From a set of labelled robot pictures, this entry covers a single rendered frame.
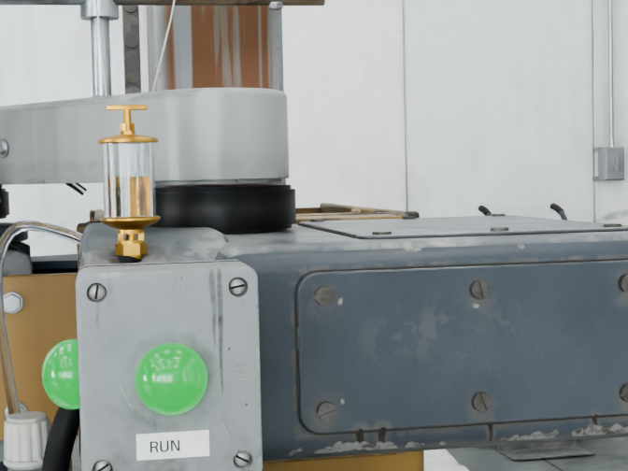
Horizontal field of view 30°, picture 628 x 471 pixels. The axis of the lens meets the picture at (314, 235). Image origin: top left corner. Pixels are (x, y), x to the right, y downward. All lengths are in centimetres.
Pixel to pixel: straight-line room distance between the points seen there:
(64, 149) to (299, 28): 512
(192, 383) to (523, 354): 18
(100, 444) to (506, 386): 20
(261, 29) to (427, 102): 491
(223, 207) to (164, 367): 19
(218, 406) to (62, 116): 29
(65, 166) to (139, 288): 26
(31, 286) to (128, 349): 43
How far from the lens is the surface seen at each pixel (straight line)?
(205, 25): 104
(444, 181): 595
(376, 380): 56
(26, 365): 92
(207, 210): 65
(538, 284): 58
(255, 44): 104
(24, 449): 76
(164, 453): 50
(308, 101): 580
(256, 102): 66
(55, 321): 92
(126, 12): 110
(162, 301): 49
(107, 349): 49
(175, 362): 48
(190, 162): 65
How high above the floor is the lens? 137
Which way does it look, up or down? 3 degrees down
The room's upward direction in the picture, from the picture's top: 1 degrees counter-clockwise
